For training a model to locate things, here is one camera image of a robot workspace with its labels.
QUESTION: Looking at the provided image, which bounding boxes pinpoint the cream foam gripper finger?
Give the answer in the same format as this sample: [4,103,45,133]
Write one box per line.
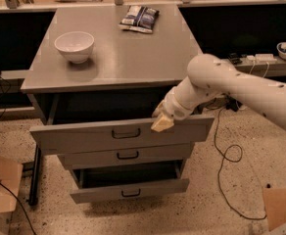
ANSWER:
[151,113,174,132]
[152,101,164,118]

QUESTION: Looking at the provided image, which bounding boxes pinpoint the grey top drawer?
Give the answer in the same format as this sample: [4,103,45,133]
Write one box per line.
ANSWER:
[30,115,215,155]

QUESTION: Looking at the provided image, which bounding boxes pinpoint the grey drawer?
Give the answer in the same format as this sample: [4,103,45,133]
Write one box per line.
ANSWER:
[58,143,194,169]
[71,161,189,204]
[30,115,215,155]

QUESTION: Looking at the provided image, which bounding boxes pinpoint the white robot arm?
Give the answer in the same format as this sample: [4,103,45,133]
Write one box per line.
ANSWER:
[151,54,286,132]

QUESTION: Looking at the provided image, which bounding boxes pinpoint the grey drawer cabinet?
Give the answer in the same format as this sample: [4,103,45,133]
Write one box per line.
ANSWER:
[20,4,204,183]

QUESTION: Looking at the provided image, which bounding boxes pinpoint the grey middle drawer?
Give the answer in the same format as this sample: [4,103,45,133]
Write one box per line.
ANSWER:
[58,143,194,169]

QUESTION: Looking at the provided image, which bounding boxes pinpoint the grey bottom drawer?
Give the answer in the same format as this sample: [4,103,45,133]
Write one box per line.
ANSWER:
[71,161,189,204]

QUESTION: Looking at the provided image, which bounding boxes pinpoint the black small device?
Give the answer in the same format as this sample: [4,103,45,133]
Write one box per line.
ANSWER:
[228,53,242,65]

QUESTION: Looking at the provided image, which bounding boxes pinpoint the blue white snack bag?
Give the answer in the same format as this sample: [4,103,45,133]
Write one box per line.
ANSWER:
[119,5,159,34]

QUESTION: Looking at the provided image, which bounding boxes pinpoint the white ceramic bowl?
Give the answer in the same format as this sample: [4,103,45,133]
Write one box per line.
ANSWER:
[54,31,95,64]

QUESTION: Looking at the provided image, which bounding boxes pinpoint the white power strip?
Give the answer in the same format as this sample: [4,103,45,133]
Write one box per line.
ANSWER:
[246,54,276,63]

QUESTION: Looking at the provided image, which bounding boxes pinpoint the brown cardboard box right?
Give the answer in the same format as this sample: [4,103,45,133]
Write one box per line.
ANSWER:
[262,188,286,231]

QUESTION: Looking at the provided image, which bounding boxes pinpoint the black metal bar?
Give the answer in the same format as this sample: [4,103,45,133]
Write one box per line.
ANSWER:
[28,147,41,207]

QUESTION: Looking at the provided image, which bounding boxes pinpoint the cardboard box left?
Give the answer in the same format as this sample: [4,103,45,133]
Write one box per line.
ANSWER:
[0,156,23,235]

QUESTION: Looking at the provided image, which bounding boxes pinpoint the black floor cable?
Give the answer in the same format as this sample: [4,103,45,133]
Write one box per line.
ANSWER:
[206,98,268,221]

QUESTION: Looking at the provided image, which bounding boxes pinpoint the black cable left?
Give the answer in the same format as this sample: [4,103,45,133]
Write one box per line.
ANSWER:
[0,169,38,235]

